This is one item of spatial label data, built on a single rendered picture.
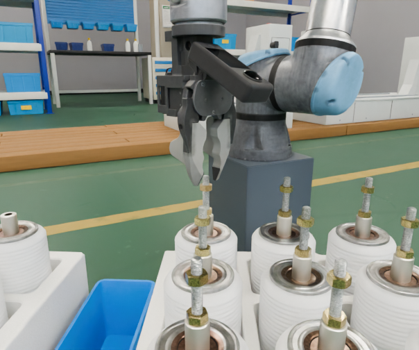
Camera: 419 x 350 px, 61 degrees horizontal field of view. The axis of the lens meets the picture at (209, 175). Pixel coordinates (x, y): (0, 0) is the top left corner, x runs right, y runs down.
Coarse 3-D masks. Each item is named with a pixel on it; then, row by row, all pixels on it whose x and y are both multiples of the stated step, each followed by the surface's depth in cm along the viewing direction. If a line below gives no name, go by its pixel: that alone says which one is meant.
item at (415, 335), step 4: (416, 328) 35; (412, 332) 34; (416, 332) 34; (408, 336) 34; (412, 336) 34; (416, 336) 33; (408, 340) 34; (412, 340) 33; (416, 340) 33; (408, 344) 33; (412, 344) 33; (416, 344) 32; (408, 348) 33; (412, 348) 32; (416, 348) 32
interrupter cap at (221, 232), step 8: (192, 224) 57; (216, 224) 57; (224, 224) 56; (184, 232) 54; (192, 232) 54; (216, 232) 55; (224, 232) 54; (192, 240) 51; (208, 240) 51; (216, 240) 51; (224, 240) 52
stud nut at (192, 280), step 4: (188, 272) 30; (204, 272) 30; (188, 276) 29; (192, 276) 29; (196, 276) 29; (200, 276) 29; (204, 276) 29; (188, 280) 29; (192, 280) 29; (196, 280) 29; (200, 280) 29; (204, 280) 29; (188, 284) 29; (192, 284) 29; (196, 284) 29; (200, 284) 29; (204, 284) 29
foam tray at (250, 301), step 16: (240, 256) 62; (320, 256) 62; (160, 272) 57; (240, 272) 57; (160, 288) 53; (160, 304) 49; (256, 304) 50; (144, 320) 46; (160, 320) 46; (256, 320) 50; (144, 336) 43; (256, 336) 43
